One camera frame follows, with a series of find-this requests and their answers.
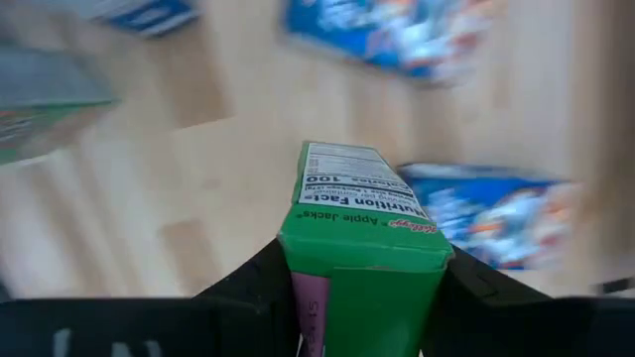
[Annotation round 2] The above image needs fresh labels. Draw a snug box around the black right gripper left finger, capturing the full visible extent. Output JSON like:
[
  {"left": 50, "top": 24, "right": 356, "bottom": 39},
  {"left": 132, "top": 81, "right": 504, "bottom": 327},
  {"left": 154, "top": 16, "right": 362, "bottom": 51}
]
[{"left": 193, "top": 238, "right": 302, "bottom": 357}]

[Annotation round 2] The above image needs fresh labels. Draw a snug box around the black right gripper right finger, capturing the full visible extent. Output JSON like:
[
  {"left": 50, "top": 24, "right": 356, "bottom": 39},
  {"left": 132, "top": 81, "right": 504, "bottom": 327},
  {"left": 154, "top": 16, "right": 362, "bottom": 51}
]
[{"left": 421, "top": 246, "right": 553, "bottom": 357}]

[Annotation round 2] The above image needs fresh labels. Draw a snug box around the blue Frosted Flakes cereal box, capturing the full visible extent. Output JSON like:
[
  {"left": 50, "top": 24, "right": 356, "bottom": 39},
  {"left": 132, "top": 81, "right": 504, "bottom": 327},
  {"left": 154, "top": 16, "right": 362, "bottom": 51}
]
[
  {"left": 396, "top": 162, "right": 584, "bottom": 273},
  {"left": 281, "top": 0, "right": 500, "bottom": 88},
  {"left": 88, "top": 0, "right": 202, "bottom": 40}
]

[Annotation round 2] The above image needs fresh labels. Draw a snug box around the green Apple Jacks cereal box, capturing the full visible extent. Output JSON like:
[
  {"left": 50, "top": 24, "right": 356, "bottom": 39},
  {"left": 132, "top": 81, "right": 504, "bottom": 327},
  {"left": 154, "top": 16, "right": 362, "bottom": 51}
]
[
  {"left": 277, "top": 141, "right": 455, "bottom": 357},
  {"left": 0, "top": 42, "right": 123, "bottom": 168}
]

